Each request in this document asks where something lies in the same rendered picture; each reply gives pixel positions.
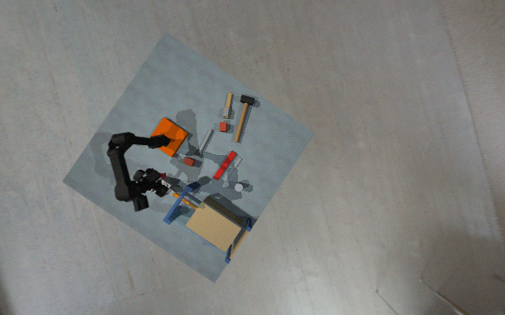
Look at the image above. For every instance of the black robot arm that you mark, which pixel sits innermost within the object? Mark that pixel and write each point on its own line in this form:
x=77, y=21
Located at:
x=127, y=190

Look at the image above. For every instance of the red rectangular bar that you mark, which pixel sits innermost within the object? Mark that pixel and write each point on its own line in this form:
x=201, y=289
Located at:
x=224, y=165

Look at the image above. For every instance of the blue rectangular frame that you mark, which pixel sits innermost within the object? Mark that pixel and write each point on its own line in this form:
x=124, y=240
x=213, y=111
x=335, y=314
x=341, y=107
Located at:
x=177, y=201

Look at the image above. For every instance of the black-headed mallet with wooden handle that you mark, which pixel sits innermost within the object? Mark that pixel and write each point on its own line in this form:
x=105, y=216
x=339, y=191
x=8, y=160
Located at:
x=247, y=100

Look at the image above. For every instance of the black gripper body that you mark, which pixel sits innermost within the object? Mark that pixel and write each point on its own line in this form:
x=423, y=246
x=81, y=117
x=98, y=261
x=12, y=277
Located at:
x=161, y=189

